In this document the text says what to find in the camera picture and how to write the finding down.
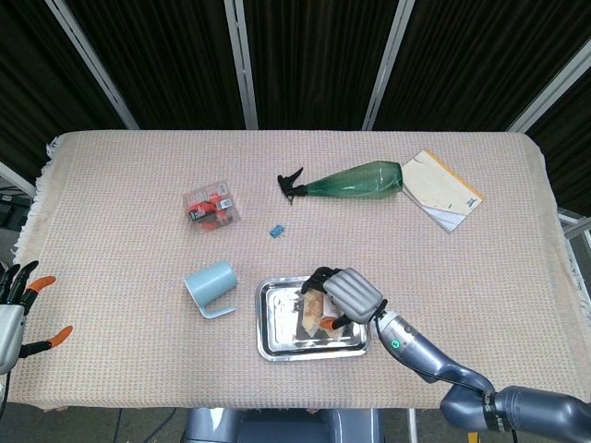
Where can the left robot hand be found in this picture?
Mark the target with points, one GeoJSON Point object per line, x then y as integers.
{"type": "Point", "coordinates": [9, 332]}

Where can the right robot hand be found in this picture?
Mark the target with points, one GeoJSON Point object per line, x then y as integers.
{"type": "Point", "coordinates": [353, 295]}

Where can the bagged snack packet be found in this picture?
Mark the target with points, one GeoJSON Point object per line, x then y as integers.
{"type": "Point", "coordinates": [318, 314]}

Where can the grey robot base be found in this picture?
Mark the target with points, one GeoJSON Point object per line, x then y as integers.
{"type": "Point", "coordinates": [281, 427]}

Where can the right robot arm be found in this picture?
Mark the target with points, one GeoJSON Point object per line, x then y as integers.
{"type": "Point", "coordinates": [461, 383]}

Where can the silver metal tray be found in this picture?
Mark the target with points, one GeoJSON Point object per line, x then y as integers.
{"type": "Point", "coordinates": [281, 323]}

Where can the small blue clip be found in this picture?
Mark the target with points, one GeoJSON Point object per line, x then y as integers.
{"type": "Point", "coordinates": [276, 230]}

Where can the green spray bottle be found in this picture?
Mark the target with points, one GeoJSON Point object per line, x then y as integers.
{"type": "Point", "coordinates": [355, 182]}

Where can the beige woven tablecloth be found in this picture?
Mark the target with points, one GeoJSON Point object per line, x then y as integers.
{"type": "Point", "coordinates": [138, 360]}

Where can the cream notepad with orange spine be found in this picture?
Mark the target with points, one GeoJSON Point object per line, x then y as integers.
{"type": "Point", "coordinates": [443, 189]}

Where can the light blue plastic mug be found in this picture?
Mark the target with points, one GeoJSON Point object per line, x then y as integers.
{"type": "Point", "coordinates": [211, 286]}

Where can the red black packaged item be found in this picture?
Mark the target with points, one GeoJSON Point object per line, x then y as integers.
{"type": "Point", "coordinates": [212, 207]}

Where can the black folding screen panels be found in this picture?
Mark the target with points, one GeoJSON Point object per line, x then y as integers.
{"type": "Point", "coordinates": [314, 60]}

